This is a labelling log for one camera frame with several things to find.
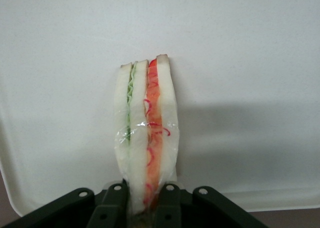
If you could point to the triangle sandwich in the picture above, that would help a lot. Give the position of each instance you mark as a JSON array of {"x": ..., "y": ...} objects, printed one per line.
[{"x": 137, "y": 128}]

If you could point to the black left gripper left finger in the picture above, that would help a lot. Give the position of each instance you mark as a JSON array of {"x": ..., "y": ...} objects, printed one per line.
[{"x": 110, "y": 203}]

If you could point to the beige plastic tray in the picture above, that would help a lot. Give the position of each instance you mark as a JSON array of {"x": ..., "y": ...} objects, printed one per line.
[{"x": 225, "y": 63}]

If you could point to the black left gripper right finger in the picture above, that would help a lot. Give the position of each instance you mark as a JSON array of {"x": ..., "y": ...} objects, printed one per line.
[{"x": 170, "y": 203}]

